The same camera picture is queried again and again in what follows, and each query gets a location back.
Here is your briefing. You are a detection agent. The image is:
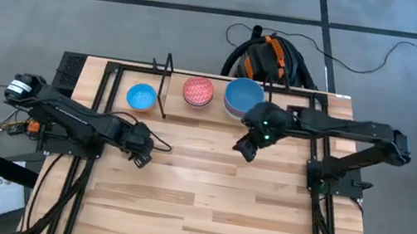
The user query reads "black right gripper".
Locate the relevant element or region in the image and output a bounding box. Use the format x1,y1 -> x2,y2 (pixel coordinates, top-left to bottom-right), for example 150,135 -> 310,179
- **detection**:
230,98 -> 299,169

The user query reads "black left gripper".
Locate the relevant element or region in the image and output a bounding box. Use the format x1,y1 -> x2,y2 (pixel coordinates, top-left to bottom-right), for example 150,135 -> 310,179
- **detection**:
113,118 -> 158,171

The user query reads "large blue bowl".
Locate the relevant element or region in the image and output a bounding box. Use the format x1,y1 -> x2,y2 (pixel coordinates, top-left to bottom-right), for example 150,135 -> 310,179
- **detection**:
221,75 -> 268,120

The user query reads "small pink patterned bowl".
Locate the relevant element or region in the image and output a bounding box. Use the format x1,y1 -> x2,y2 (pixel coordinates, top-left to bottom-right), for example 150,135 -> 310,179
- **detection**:
179,74 -> 217,110

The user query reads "large white bowl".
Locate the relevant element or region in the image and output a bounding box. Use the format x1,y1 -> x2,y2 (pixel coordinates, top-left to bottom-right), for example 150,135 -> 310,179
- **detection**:
219,96 -> 256,124

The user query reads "small light blue bowl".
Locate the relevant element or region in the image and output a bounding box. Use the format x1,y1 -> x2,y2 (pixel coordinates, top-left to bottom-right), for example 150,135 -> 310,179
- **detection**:
124,80 -> 160,115

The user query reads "black and orange vacuum cleaner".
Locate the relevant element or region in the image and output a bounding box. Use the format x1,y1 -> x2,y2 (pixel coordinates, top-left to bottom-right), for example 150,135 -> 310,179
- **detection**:
219,19 -> 327,92

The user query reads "black aluminium table frame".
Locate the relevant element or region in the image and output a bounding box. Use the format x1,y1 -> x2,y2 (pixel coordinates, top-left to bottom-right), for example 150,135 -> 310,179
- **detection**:
20,50 -> 395,234

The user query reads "long black floor cable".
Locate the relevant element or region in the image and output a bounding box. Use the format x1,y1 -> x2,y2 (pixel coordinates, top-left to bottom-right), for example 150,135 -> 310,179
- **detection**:
221,0 -> 417,84

